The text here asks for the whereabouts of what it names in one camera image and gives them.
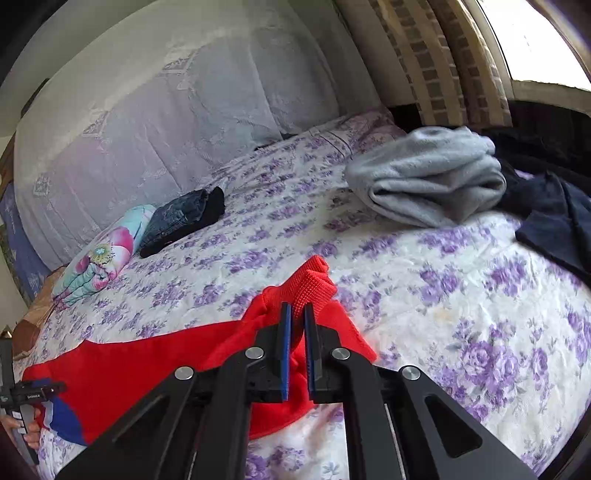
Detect red pants with blue stripe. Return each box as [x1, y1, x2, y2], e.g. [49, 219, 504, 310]
[23, 255, 377, 445]

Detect person's left hand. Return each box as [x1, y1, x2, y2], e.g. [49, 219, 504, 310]
[0, 408, 41, 451]

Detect brown orange pillow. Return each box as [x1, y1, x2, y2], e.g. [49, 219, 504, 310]
[12, 266, 65, 360]

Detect blue patterned cloth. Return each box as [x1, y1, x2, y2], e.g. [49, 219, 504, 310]
[1, 182, 50, 306]

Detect purple floral bedspread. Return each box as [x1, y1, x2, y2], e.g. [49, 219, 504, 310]
[15, 113, 590, 473]

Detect folded teal floral blanket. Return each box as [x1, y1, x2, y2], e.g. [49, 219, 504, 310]
[52, 205, 156, 309]

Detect folded dark denim jeans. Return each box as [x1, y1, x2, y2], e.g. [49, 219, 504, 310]
[139, 187, 225, 258]

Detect grey folded garment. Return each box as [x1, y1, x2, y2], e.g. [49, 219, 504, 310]
[345, 127, 507, 228]

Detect white lace covered headboard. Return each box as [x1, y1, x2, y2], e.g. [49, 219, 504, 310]
[14, 1, 381, 269]

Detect dark navy garment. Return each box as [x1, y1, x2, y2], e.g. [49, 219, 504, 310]
[482, 127, 590, 284]

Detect beige checked curtain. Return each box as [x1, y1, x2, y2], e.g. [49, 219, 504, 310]
[337, 1, 512, 128]

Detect bright window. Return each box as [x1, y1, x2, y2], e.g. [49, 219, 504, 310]
[479, 0, 590, 91]

